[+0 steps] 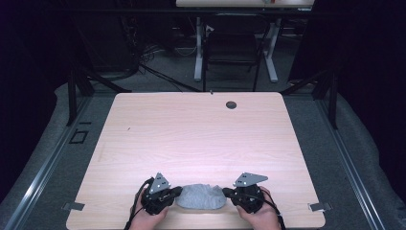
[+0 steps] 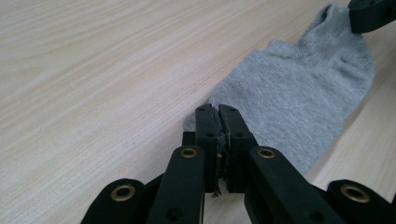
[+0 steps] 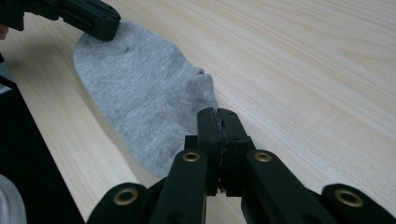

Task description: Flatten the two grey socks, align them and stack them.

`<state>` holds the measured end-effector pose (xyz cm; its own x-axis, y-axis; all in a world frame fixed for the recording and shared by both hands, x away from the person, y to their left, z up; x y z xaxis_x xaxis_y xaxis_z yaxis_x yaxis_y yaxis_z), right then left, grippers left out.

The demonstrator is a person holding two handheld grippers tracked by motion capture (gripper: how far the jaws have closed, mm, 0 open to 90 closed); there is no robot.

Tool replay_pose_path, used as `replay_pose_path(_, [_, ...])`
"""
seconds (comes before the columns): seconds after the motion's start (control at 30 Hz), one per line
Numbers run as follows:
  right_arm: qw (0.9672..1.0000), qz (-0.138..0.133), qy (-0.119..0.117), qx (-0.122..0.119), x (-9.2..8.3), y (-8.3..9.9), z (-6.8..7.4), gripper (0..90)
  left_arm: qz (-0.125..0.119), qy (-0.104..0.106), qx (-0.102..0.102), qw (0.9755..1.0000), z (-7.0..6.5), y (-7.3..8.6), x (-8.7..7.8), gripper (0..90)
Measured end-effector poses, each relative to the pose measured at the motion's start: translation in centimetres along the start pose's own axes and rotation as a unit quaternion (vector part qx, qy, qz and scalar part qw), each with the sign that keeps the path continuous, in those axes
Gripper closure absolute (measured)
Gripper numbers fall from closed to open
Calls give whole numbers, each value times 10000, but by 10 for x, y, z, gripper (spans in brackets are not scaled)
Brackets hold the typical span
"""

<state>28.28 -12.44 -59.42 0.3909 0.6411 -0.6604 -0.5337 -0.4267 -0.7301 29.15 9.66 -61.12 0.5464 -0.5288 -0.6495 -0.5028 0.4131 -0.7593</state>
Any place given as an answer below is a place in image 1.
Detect black metal stand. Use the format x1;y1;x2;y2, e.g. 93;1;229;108
280;67;340;130
65;61;132;127

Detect person's right hand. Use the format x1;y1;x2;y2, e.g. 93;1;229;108
235;186;282;228

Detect black floor cables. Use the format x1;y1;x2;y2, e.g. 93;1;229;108
139;44;203;93

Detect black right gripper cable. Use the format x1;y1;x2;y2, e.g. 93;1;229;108
261;187;287;230

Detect dark curtain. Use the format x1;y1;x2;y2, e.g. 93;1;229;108
288;0;406;196
0;0;80;202

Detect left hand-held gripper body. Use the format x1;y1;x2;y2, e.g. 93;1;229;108
140;172;177;216

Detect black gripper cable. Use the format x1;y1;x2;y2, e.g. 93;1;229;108
123;176;155;230
261;187;287;230

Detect metal floor rail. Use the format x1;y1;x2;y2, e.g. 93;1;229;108
4;95;94;230
315;98;386;230

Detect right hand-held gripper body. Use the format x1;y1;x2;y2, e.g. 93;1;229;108
229;172;269;215

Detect white-legged desk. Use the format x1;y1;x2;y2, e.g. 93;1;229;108
175;0;316;83

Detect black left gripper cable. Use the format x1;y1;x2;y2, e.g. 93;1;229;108
123;176;155;230

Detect black chair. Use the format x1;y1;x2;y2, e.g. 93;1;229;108
202;13;270;93

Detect grey table bracket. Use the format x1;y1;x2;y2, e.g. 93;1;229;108
61;201;86;212
307;201;333;213

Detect person's left hand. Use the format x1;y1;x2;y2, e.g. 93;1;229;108
129;187;171;228

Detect black horizontal bar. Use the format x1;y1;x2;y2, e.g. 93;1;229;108
56;7;320;16

